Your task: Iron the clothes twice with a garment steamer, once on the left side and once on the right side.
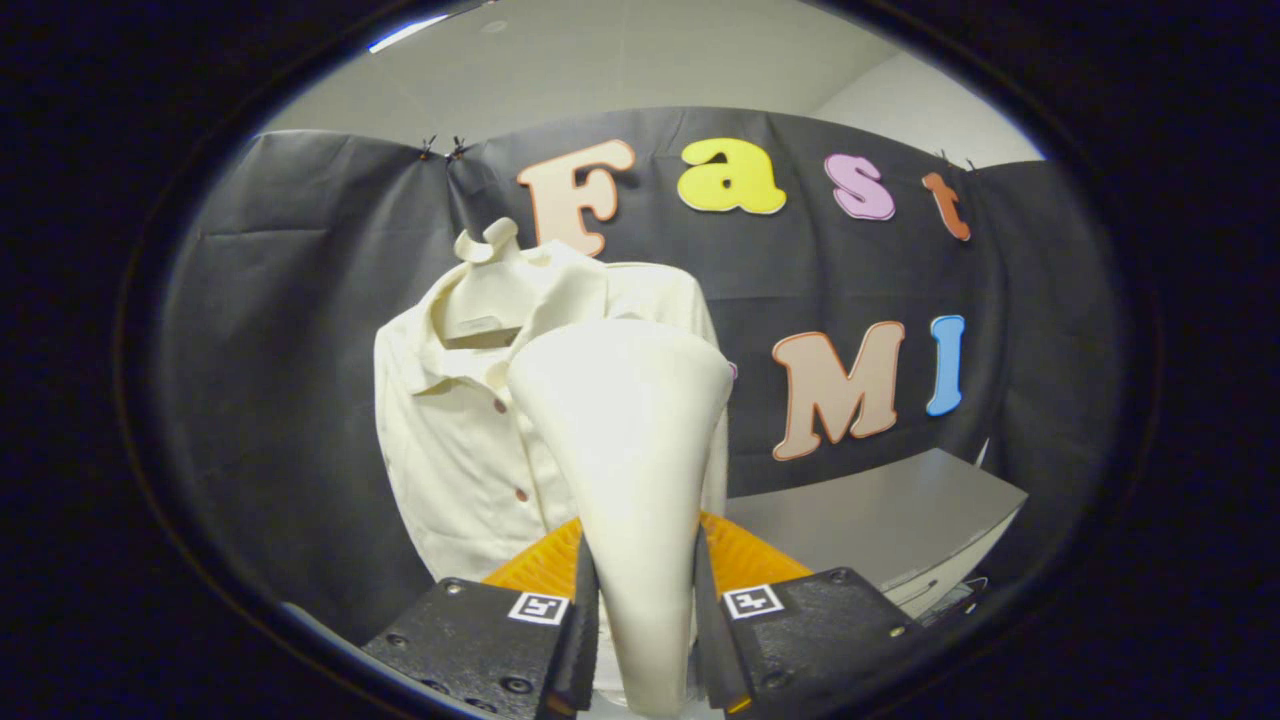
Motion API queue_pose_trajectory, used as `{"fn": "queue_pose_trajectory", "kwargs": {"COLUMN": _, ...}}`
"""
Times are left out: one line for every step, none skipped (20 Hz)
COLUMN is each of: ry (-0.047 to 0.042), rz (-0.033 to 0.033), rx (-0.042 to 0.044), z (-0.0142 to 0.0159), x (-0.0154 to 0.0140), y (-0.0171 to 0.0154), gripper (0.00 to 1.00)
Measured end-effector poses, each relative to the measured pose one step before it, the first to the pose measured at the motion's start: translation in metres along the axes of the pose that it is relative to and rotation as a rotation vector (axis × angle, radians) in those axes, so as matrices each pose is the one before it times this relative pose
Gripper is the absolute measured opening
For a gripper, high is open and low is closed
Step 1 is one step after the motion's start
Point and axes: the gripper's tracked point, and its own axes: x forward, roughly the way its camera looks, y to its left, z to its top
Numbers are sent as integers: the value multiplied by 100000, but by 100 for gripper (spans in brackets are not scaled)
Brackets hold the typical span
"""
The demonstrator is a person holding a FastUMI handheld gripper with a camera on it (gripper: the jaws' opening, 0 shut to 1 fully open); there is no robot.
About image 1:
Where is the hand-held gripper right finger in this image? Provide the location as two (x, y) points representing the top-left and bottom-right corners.
(690, 510), (923, 720)

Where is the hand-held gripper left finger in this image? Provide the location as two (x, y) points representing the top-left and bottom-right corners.
(360, 515), (603, 720)

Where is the white garment steamer head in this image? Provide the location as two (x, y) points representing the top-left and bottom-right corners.
(506, 318), (735, 717)

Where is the cream button-up shirt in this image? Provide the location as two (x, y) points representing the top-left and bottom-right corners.
(373, 240), (732, 586)

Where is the white clothes hanger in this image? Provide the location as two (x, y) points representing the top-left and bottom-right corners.
(440, 217), (546, 348)

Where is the grey and white cabinet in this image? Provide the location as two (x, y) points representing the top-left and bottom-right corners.
(725, 447), (1030, 623)

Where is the black backdrop cloth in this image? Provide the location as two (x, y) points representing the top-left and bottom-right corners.
(155, 105), (1131, 651)

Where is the ceiling light strip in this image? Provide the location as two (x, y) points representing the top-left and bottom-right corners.
(367, 13), (453, 54)

